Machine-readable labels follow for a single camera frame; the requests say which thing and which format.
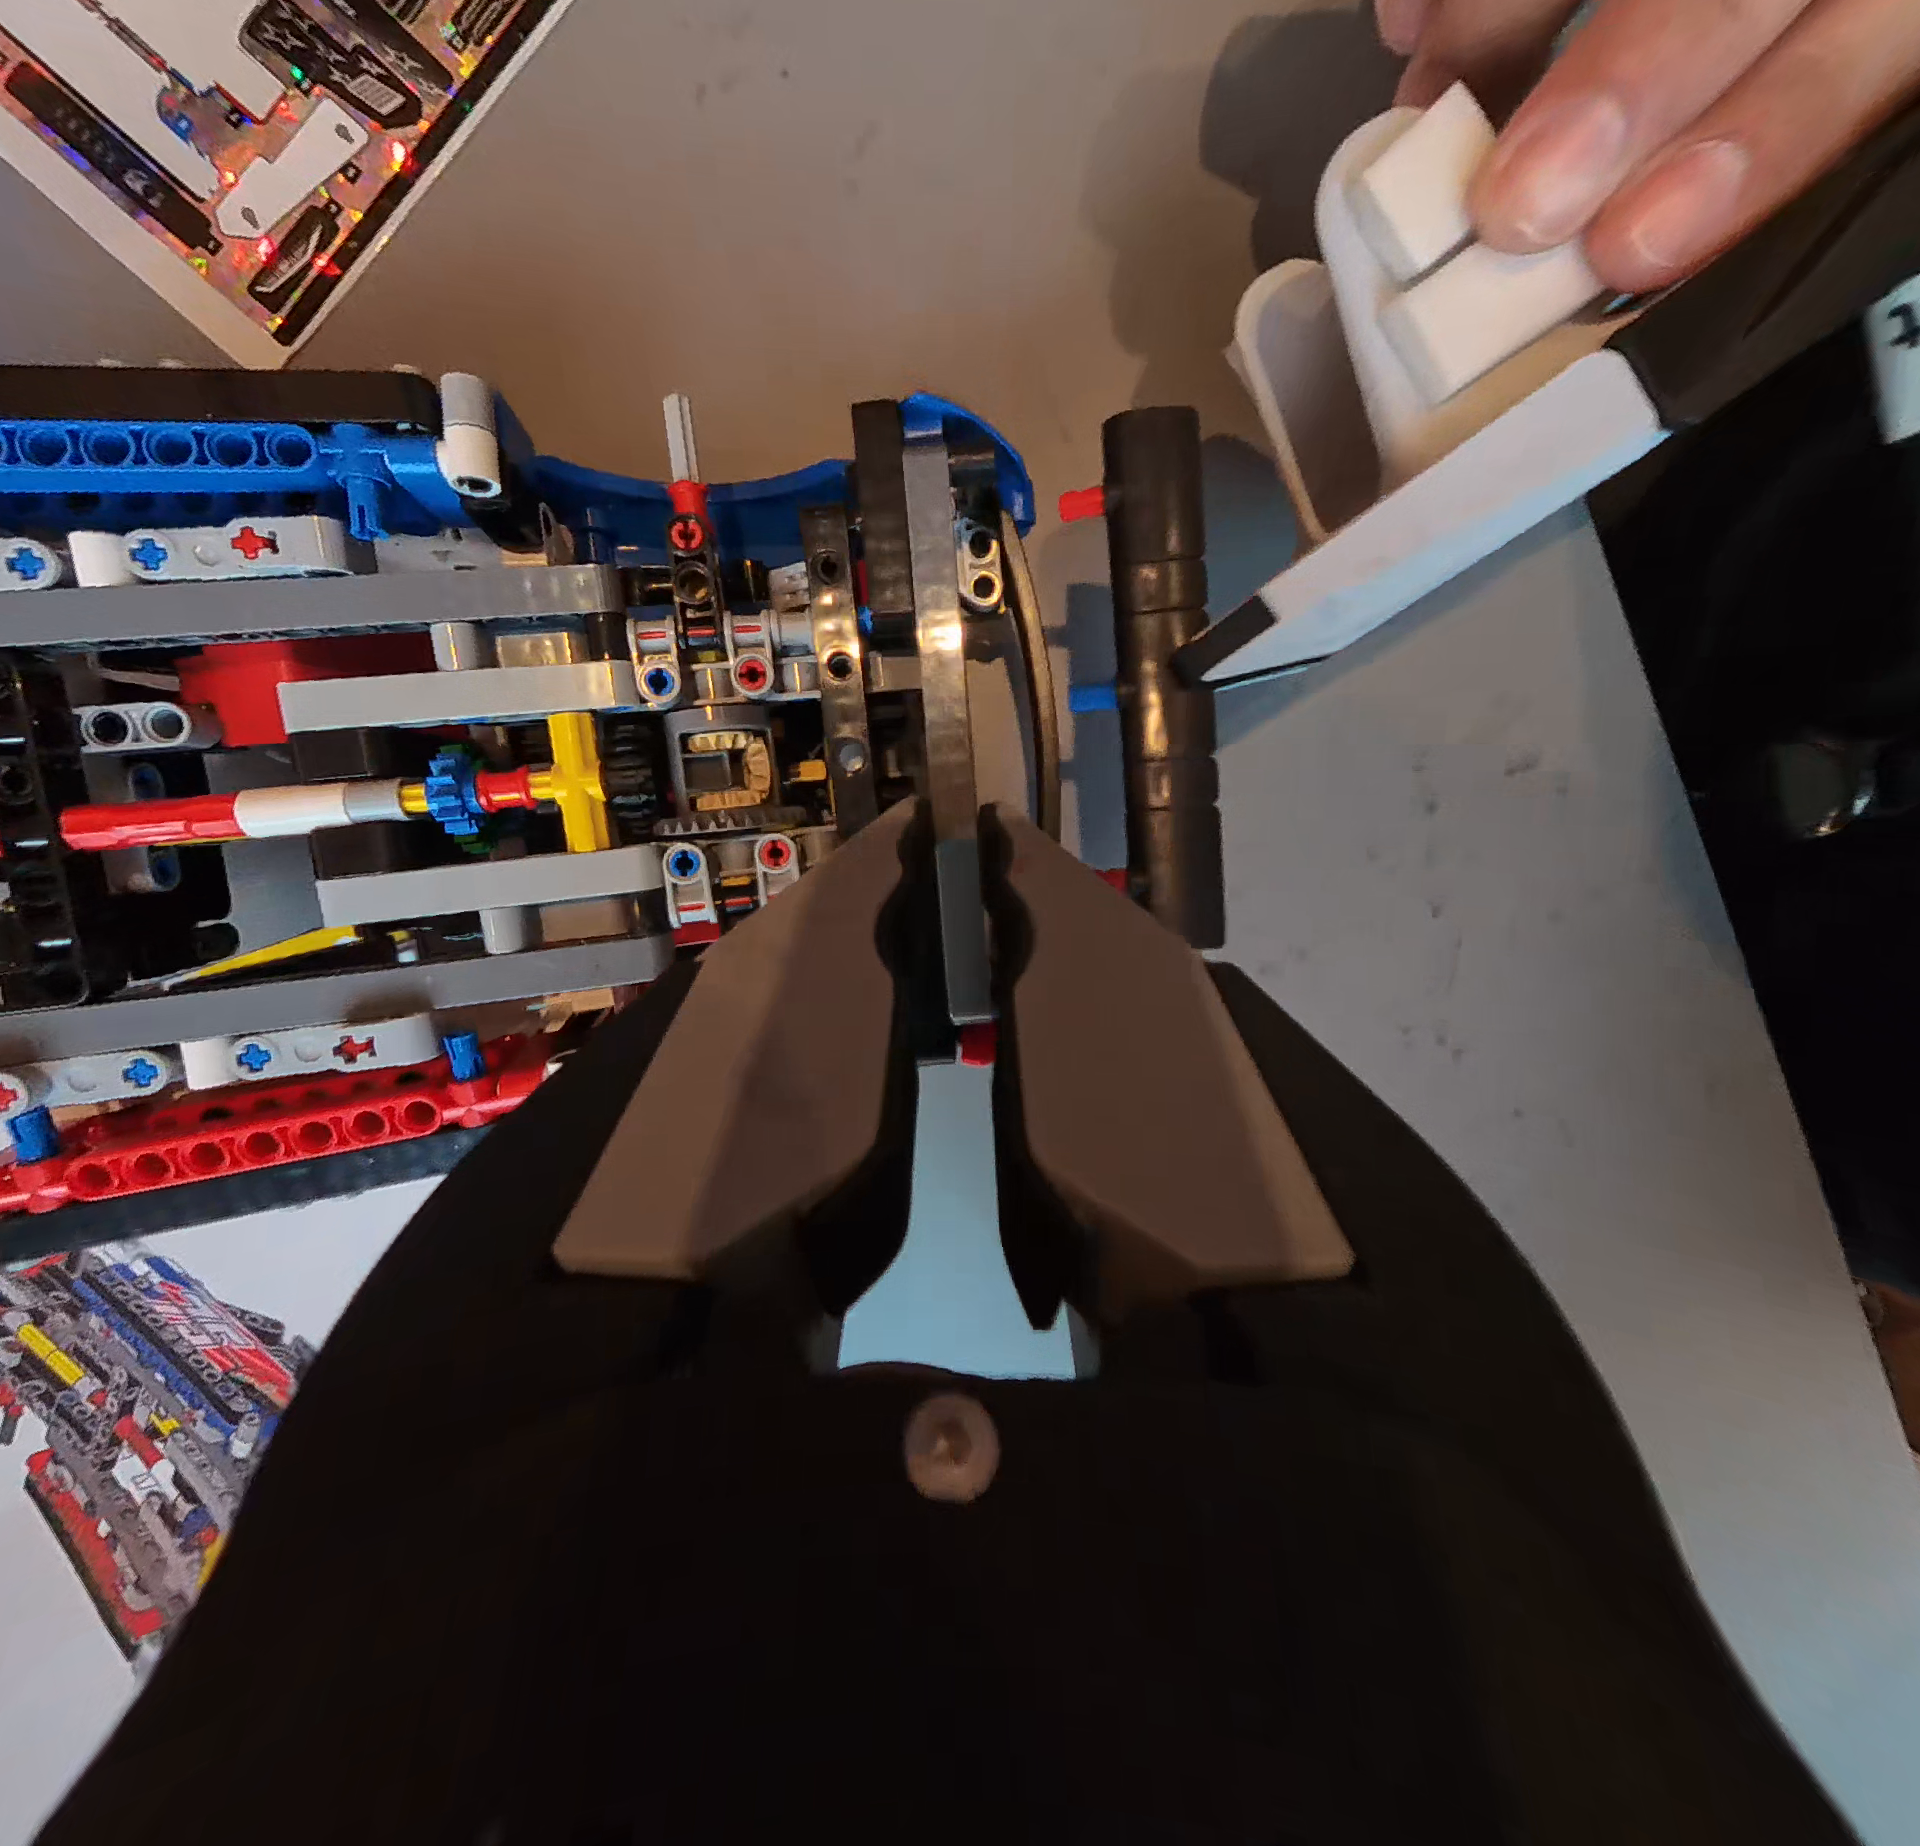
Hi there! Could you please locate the toy brick car model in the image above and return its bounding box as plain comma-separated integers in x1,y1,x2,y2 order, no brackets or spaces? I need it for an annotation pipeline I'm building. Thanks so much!
0,363,1069,1264

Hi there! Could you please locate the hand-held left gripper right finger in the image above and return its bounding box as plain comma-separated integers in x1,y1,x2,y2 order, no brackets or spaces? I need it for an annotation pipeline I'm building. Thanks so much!
977,802,1361,1336

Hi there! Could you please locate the instruction booklet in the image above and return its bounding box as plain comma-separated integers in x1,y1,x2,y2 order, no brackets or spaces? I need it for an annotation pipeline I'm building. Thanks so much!
0,1207,451,1676

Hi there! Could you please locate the black segmented brick bar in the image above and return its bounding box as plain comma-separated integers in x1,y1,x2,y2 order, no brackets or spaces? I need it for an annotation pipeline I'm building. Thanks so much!
1056,406,1229,951

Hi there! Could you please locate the person's right hand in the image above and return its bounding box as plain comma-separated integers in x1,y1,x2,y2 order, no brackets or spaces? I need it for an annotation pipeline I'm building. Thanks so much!
1371,0,1920,295

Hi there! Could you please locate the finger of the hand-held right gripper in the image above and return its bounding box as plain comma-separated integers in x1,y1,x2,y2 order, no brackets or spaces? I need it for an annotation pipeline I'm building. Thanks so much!
1166,357,1677,688

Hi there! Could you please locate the person's dark clothing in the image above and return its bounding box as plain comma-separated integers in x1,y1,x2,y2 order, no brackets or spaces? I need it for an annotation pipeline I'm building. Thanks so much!
1596,278,1920,1457

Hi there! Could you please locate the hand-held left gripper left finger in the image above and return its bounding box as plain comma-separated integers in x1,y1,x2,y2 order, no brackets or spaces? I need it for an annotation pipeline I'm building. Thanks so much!
547,800,924,1316

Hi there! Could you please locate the holographic sticker sheet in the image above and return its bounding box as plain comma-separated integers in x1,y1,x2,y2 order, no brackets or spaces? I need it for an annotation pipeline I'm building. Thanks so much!
0,0,631,370

